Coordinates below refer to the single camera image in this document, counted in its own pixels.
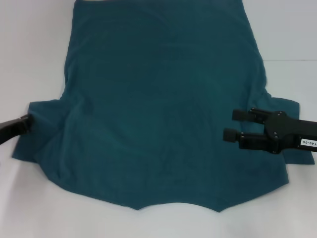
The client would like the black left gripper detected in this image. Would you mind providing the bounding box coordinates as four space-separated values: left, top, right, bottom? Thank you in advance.
0 114 31 146

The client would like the teal blue t-shirt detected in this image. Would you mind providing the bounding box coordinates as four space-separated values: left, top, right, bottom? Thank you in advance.
11 0 314 213

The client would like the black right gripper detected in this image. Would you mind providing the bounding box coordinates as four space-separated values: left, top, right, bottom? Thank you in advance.
223 108 317 154

